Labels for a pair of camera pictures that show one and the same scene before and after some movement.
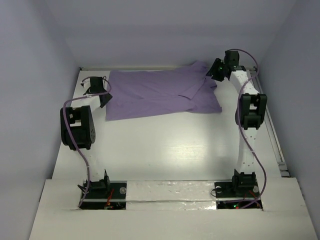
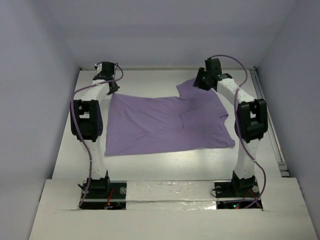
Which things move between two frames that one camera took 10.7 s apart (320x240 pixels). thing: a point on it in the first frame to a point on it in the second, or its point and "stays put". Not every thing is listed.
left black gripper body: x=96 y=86 to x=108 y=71
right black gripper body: x=215 y=71 to x=200 y=81
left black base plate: x=113 y=198 stays put
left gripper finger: x=104 y=99 to x=113 y=87
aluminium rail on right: x=269 y=120 stays put
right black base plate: x=228 y=197 stays put
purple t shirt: x=143 y=93 to x=195 y=119
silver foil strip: x=172 y=195 stays put
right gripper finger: x=212 y=71 to x=198 y=80
